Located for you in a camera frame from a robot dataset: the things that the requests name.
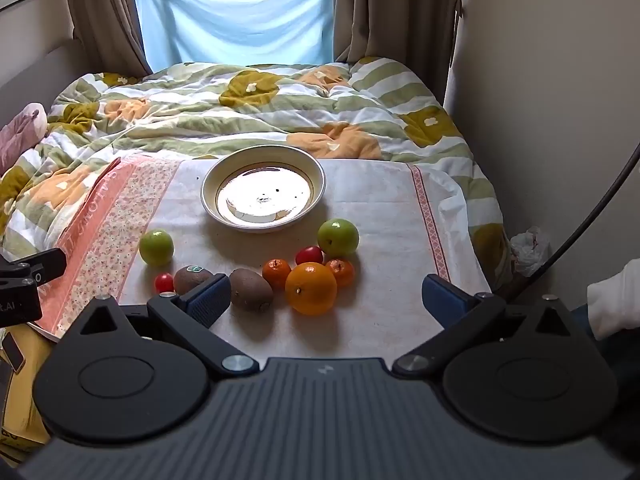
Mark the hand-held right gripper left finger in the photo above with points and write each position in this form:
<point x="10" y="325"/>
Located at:
<point x="212" y="302"/>

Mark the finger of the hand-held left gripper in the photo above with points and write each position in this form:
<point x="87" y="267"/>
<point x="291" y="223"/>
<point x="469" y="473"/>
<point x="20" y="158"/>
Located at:
<point x="40" y="266"/>

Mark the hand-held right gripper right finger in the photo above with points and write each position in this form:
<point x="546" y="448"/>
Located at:
<point x="445" y="302"/>

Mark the kiwi with green sticker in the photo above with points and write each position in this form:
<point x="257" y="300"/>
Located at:
<point x="190" y="280"/>

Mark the brown kiwi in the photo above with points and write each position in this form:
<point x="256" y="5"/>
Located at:
<point x="251" y="289"/>

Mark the red cherry tomato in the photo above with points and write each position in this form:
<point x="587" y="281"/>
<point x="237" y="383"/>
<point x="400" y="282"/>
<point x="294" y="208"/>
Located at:
<point x="308" y="255"/>
<point x="164" y="283"/>

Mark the small mandarin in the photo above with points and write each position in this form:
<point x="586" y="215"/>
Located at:
<point x="341" y="271"/>
<point x="276" y="273"/>

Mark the green apple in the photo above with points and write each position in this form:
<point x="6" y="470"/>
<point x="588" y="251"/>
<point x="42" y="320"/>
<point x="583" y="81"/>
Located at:
<point x="156" y="247"/>
<point x="338" y="236"/>

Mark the orange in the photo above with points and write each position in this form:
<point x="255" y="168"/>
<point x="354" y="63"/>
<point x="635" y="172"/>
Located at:
<point x="311" y="289"/>

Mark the white ceramic bowl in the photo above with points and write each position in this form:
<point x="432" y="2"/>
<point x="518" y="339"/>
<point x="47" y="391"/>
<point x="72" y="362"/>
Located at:
<point x="262" y="190"/>

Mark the yellow cardboard box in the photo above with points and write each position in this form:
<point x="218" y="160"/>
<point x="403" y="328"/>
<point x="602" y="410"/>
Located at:
<point x="22" y="400"/>

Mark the white plastic bag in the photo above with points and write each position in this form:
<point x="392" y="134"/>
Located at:
<point x="530" y="252"/>

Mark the white tablecloth with pink border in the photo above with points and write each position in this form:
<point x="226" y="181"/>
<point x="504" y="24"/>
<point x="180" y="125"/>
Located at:
<point x="375" y="210"/>

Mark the pink pillow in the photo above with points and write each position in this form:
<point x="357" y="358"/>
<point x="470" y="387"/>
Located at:
<point x="20" y="130"/>

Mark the person's white sweatshirt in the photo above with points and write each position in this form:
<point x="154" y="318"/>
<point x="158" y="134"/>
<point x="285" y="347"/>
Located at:
<point x="615" y="300"/>

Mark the striped floral quilt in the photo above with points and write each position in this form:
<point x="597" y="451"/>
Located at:
<point x="225" y="110"/>

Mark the beige curtain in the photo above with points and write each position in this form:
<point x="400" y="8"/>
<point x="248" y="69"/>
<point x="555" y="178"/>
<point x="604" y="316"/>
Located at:
<point x="105" y="15"/>
<point x="395" y="15"/>

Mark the light blue window cloth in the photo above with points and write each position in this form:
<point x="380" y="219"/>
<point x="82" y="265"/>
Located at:
<point x="235" y="15"/>

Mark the grey upholstered bed frame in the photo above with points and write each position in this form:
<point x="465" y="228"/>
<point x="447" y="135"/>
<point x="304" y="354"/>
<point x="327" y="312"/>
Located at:
<point x="35" y="75"/>

